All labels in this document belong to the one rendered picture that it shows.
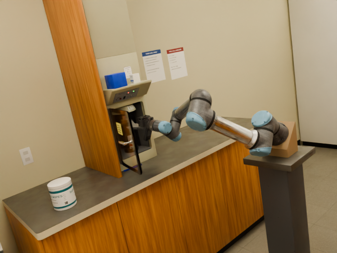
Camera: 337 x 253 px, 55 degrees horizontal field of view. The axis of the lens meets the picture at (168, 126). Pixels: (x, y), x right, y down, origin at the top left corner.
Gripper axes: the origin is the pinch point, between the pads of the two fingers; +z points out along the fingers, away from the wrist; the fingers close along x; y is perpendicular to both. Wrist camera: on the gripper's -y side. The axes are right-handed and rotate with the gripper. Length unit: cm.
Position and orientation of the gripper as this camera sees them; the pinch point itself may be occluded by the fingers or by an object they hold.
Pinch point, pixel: (135, 124)
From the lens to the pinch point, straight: 226.3
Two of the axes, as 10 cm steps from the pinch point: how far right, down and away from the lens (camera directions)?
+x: -7.5, 2.9, -5.9
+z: -6.4, -1.1, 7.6
